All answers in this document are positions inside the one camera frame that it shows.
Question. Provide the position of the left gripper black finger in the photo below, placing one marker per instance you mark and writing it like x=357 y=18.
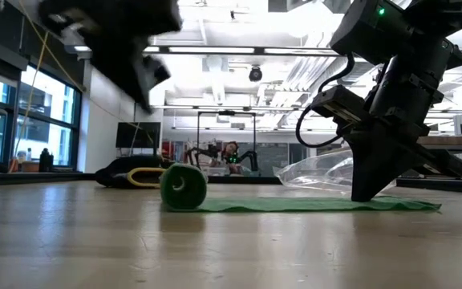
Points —
x=134 y=88
x=147 y=94

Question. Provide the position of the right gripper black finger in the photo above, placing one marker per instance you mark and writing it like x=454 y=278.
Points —
x=389 y=168
x=363 y=172

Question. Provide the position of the clear plastic bag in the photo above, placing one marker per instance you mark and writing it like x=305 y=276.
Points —
x=315 y=172

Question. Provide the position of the green elastic bandage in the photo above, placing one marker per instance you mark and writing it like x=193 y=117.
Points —
x=195 y=192

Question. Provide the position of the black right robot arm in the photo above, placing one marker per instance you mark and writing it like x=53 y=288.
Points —
x=415 y=72

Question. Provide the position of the small black background robot arm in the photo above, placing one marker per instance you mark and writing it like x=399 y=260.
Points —
x=255 y=160
x=205 y=151

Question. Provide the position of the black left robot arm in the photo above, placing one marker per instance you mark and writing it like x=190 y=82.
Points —
x=114 y=16

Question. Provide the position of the large black monitor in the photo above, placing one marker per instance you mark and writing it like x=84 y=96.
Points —
x=139 y=135

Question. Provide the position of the wooden workbench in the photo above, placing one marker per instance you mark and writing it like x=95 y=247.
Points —
x=455 y=140

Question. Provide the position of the long ceiling light strip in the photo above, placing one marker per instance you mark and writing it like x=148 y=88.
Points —
x=215 y=50

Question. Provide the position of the black bag with yellow loop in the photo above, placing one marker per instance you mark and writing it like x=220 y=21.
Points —
x=114 y=176

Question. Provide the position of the person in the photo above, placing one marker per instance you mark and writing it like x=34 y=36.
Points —
x=231 y=150

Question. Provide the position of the black ceiling spotlight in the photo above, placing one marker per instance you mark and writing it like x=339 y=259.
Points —
x=255 y=74

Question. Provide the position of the large glass window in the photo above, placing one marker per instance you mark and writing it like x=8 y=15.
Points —
x=34 y=136

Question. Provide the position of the black bottle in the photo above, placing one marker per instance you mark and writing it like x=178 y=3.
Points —
x=46 y=162

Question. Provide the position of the black metal stand frame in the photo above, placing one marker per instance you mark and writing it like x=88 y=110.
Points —
x=227 y=113

